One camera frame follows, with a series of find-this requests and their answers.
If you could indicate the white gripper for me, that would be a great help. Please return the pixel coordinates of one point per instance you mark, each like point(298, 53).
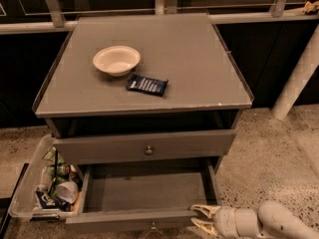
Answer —
point(225, 220)

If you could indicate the grey drawer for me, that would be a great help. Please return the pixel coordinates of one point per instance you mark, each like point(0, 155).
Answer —
point(145, 147)
point(133, 196)

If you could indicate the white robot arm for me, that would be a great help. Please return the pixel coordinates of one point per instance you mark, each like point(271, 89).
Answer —
point(271, 220)

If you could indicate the grey top drawer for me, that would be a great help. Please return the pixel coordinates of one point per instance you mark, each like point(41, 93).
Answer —
point(145, 147)

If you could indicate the grey drawer cabinet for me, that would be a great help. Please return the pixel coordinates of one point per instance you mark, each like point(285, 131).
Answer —
point(205, 90)

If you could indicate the blue snack packet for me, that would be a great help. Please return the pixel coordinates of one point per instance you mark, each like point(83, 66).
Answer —
point(146, 85)

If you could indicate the white paper cup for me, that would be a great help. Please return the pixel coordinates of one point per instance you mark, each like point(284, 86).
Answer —
point(68, 191)

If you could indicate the green can in bin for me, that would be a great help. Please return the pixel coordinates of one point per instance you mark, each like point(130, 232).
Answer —
point(63, 169)

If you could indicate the blue packet in bin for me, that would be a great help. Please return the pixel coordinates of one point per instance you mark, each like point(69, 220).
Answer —
point(48, 202)

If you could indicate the clear plastic bin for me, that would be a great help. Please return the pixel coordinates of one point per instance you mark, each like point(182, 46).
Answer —
point(24, 203)

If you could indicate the clear plastic bottle in bin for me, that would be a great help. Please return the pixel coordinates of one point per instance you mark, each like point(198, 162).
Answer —
point(45, 179)

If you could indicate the green chip bag in bin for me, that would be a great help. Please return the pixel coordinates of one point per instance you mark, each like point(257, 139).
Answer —
point(53, 155)

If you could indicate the white bowl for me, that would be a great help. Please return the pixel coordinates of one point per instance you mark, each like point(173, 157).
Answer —
point(116, 61)

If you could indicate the metal railing frame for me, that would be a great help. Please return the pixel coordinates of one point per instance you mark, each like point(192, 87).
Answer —
point(59, 23)

